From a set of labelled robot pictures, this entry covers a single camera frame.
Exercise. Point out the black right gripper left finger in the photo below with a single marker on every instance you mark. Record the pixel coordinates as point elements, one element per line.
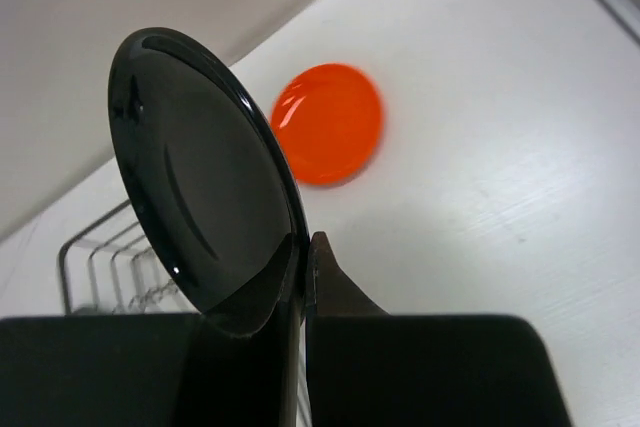
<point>231,364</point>

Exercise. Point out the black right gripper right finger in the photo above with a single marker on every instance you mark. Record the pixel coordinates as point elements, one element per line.
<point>366,367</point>

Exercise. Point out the black glossy plate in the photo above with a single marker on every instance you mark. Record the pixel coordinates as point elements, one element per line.
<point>207,179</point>

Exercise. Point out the orange plastic plate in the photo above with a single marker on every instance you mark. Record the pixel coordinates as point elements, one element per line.
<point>329,121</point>

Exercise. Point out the grey wire dish rack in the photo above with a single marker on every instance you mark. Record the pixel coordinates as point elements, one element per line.
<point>109,267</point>

